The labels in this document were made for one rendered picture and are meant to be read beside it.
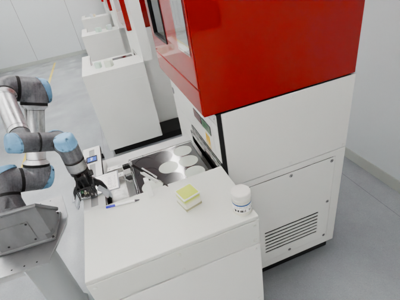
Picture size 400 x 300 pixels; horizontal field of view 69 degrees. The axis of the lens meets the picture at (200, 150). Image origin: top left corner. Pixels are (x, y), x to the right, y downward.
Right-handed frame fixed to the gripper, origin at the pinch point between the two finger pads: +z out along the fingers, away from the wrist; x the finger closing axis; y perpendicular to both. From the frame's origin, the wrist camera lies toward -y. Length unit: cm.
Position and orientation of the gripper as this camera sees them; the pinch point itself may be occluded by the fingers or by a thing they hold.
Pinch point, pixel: (96, 202)
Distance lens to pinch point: 138.5
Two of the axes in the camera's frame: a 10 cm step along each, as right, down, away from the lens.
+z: 1.5, 8.2, 5.4
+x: 9.3, -3.0, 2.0
